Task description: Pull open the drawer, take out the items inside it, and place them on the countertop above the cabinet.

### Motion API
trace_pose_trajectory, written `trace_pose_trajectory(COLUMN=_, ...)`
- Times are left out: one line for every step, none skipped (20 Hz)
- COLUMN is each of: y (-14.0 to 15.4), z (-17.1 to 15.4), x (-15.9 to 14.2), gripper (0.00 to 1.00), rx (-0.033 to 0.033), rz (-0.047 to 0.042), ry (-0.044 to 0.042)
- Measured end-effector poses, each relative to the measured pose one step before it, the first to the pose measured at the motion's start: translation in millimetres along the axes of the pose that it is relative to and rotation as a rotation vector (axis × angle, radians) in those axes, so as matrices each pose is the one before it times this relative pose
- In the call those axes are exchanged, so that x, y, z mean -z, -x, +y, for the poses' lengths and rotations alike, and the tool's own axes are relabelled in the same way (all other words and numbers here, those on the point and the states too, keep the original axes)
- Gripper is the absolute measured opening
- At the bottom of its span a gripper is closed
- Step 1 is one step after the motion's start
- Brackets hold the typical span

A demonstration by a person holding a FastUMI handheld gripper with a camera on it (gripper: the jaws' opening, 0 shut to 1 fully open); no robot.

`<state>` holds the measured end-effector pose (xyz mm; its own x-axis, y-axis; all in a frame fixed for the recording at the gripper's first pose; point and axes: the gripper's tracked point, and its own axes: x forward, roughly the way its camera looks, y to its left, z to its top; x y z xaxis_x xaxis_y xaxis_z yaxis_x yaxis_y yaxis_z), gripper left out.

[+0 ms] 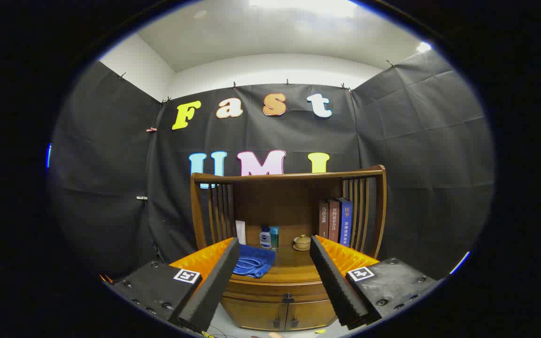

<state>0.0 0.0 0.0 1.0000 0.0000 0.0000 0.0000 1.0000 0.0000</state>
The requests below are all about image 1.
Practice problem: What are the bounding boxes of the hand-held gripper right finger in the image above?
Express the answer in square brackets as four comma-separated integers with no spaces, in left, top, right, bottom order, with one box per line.
[309,235,440,330]

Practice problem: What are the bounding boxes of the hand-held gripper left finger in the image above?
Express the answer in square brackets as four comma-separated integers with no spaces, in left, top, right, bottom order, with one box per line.
[111,237,241,333]

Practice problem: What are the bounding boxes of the wooden drawer with black knob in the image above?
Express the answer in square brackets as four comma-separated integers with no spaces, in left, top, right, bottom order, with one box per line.
[220,281,334,305]

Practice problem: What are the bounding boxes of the wooden cabinet door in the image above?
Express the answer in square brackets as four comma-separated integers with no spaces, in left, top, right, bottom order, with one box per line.
[221,298,289,331]
[286,300,337,329]

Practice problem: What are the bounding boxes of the wooden countertop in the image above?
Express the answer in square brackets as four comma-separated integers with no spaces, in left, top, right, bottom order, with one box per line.
[227,244,327,285]

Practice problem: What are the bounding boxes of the brown wooden cabinet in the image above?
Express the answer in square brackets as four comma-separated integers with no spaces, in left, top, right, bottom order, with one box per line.
[190,164,387,332]

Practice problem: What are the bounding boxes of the folded blue towel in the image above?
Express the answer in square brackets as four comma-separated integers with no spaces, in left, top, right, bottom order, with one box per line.
[233,244,276,278]

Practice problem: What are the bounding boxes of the blue book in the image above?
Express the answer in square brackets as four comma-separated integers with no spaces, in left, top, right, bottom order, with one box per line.
[338,198,353,247]

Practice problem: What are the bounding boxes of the reddish brown book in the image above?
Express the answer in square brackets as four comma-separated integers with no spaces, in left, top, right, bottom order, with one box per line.
[328,199,341,243]

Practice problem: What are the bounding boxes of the dark brown book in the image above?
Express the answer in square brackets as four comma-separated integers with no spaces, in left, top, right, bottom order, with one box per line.
[318,200,330,238]

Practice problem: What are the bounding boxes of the black backdrop cloth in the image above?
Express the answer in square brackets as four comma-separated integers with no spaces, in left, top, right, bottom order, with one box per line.
[49,49,495,282]

